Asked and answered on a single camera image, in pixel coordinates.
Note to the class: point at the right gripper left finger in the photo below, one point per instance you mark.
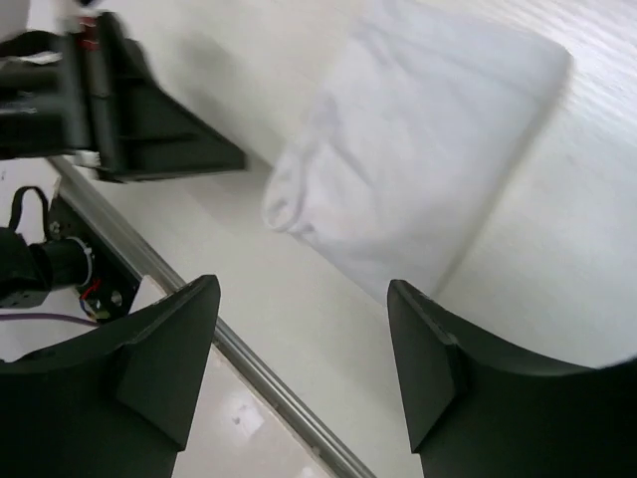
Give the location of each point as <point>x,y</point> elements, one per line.
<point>117,401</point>

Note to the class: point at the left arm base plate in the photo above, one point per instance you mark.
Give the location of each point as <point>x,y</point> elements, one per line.
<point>108,294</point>

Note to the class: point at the aluminium front rail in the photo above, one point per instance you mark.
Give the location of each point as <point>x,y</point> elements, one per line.
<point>139,257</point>

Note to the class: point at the white skirt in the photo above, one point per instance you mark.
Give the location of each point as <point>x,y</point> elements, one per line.
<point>410,139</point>

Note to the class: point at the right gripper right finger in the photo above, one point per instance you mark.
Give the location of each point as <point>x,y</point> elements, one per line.
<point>477,405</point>

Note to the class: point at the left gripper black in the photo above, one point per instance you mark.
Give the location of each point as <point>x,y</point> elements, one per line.
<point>70,105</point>

